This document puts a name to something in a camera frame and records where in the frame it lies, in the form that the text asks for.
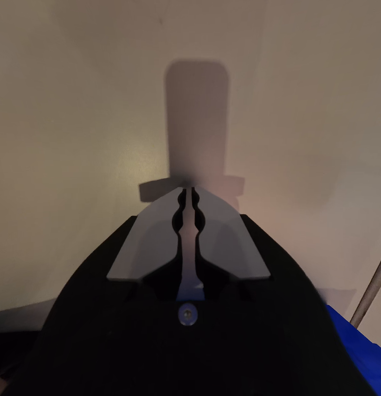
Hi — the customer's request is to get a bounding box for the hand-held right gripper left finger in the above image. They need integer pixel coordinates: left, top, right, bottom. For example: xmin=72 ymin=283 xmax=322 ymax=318
xmin=106 ymin=186 xmax=187 ymax=299

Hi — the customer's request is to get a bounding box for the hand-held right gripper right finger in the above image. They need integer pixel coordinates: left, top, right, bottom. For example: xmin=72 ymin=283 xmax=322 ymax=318
xmin=190 ymin=186 xmax=271 ymax=299

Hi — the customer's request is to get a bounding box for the blue plastic bin with divider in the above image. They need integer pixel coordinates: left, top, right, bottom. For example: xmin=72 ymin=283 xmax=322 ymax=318
xmin=176 ymin=278 xmax=381 ymax=396

